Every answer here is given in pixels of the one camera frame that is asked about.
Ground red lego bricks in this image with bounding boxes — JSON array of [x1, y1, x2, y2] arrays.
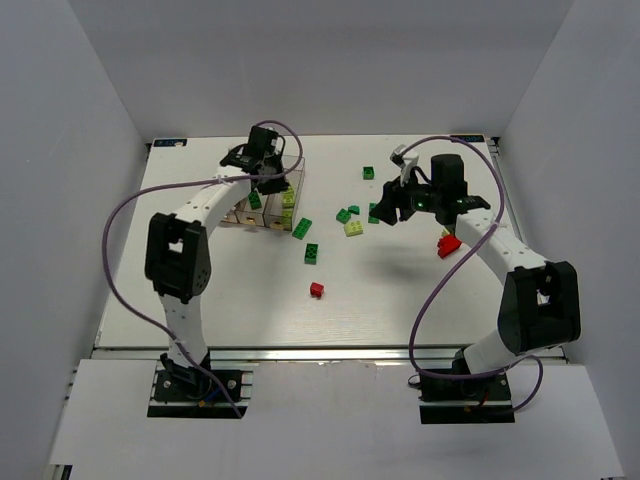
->
[[437, 234, 462, 259]]

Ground lime 2x3 lego brick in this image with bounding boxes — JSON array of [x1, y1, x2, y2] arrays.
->
[[281, 187, 296, 209]]

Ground lime 2x2 lego brick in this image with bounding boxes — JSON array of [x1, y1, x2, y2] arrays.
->
[[281, 210, 293, 228]]

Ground small red lego brick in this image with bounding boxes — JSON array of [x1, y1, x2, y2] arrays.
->
[[310, 282, 325, 299]]

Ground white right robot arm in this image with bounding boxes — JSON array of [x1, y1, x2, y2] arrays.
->
[[371, 152, 581, 375]]

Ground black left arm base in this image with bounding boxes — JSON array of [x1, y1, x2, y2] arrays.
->
[[147, 362, 253, 420]]

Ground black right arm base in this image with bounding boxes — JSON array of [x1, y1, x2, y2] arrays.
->
[[412, 374, 515, 425]]

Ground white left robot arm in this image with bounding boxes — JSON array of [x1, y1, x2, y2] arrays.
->
[[144, 126, 289, 379]]

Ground green square lego brick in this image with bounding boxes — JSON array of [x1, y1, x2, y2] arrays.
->
[[362, 166, 375, 180]]

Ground smoky clear left container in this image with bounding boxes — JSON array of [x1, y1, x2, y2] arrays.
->
[[218, 145, 251, 223]]

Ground lime rounded lego brick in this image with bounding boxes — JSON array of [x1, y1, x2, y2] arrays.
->
[[344, 221, 364, 237]]

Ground green 2x2 lego brick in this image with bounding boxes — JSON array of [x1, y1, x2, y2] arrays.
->
[[336, 209, 351, 224]]

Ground smoky clear middle container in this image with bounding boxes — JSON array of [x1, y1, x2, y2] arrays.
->
[[234, 180, 271, 228]]

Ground blue table label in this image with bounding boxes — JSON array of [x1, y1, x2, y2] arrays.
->
[[152, 138, 187, 148], [451, 134, 485, 143]]

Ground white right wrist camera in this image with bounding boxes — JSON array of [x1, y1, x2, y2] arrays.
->
[[390, 144, 419, 186]]

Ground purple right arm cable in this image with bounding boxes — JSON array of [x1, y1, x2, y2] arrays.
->
[[407, 134, 544, 412]]

